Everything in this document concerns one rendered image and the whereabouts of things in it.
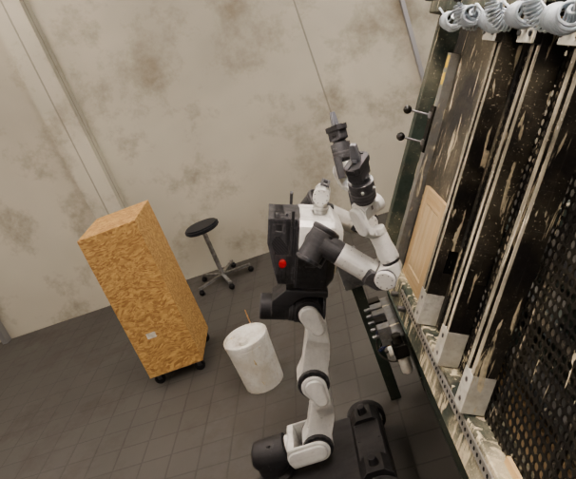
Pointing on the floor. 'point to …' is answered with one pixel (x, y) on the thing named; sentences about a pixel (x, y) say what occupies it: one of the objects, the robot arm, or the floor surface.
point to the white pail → (254, 357)
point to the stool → (213, 253)
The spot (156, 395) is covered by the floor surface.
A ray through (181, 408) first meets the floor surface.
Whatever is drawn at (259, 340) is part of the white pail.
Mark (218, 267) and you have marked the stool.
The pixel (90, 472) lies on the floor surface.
